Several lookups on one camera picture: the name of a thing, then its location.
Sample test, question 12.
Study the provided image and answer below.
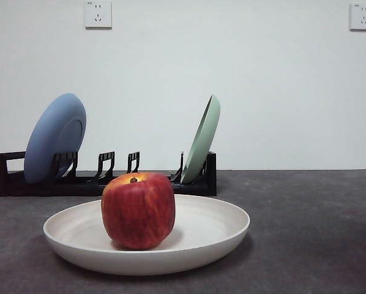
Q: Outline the red apple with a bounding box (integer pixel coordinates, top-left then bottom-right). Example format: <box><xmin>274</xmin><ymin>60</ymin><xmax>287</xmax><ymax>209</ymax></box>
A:
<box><xmin>101</xmin><ymin>171</ymin><xmax>176</xmax><ymax>251</ymax></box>

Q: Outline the pale yellow plate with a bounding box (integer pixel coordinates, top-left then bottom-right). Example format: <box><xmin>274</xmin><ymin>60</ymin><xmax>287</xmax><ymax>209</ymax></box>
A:
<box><xmin>42</xmin><ymin>194</ymin><xmax>251</xmax><ymax>276</ymax></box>

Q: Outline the green plate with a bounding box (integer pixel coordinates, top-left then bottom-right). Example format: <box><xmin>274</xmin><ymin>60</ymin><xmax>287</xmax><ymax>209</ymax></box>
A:
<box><xmin>181</xmin><ymin>94</ymin><xmax>222</xmax><ymax>184</ymax></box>

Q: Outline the blue plate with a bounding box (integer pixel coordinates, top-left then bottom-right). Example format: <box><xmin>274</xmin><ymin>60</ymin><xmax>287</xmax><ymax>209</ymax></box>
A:
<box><xmin>23</xmin><ymin>92</ymin><xmax>88</xmax><ymax>184</ymax></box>

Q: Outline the black plate rack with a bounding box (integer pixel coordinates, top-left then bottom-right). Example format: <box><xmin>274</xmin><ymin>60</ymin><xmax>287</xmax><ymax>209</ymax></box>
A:
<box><xmin>0</xmin><ymin>151</ymin><xmax>217</xmax><ymax>197</ymax></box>

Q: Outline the white wall socket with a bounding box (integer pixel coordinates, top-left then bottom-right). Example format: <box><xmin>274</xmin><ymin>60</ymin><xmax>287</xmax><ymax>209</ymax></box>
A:
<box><xmin>84</xmin><ymin>0</ymin><xmax>113</xmax><ymax>30</ymax></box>
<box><xmin>349</xmin><ymin>2</ymin><xmax>366</xmax><ymax>31</ymax></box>

